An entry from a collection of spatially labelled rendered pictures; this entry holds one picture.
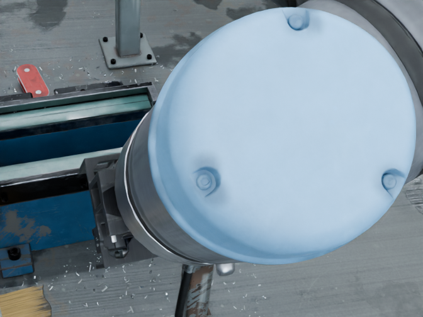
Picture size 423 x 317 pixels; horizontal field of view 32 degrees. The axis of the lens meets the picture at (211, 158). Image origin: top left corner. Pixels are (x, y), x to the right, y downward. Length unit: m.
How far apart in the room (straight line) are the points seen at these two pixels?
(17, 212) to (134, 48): 0.42
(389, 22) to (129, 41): 0.93
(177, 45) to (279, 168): 1.01
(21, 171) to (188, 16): 0.55
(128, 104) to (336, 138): 0.71
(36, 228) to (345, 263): 0.39
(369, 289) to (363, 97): 0.70
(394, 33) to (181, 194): 0.10
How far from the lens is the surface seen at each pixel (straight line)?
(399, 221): 1.04
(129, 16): 1.17
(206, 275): 0.75
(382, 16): 0.30
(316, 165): 0.26
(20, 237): 0.92
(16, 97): 1.06
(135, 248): 0.47
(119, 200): 0.39
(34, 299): 0.90
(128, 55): 1.21
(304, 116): 0.26
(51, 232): 0.93
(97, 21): 1.30
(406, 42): 0.29
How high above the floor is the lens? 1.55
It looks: 45 degrees down
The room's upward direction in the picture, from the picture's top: 7 degrees clockwise
